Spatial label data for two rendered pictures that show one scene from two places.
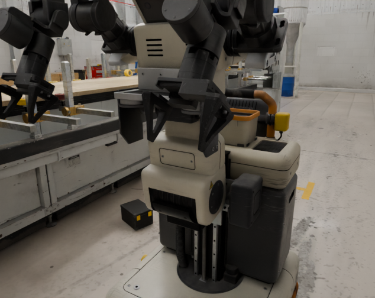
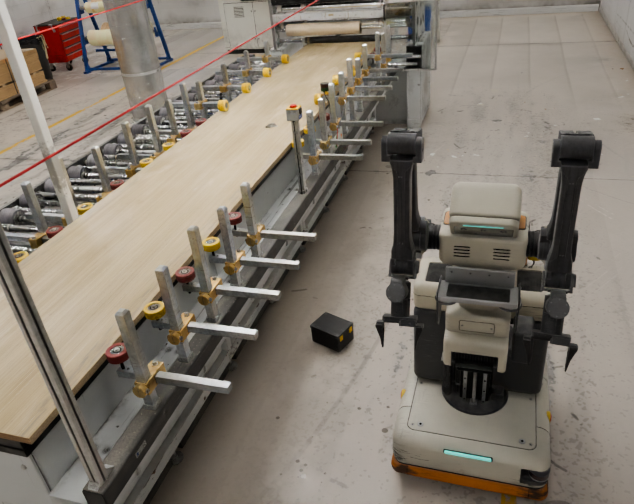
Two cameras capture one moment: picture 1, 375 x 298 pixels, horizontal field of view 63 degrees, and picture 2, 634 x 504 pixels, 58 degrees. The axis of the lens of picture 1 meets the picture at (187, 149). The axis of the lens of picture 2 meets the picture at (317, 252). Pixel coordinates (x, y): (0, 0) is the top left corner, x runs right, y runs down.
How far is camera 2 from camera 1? 1.45 m
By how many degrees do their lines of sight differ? 16
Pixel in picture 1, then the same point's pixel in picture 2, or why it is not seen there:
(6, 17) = (403, 290)
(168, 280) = (443, 411)
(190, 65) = (553, 326)
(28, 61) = (404, 306)
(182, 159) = (482, 327)
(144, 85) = (452, 279)
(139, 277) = (416, 413)
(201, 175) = (500, 338)
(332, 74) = not seen: outside the picture
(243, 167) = not seen: hidden behind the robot
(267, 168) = (534, 307)
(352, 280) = (588, 362)
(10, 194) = not seen: hidden behind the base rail
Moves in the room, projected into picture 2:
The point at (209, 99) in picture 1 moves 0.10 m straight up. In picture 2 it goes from (572, 349) to (578, 320)
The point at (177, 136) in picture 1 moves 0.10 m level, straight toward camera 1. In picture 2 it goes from (473, 308) to (487, 325)
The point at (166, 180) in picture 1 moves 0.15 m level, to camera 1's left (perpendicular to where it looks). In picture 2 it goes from (471, 346) to (431, 355)
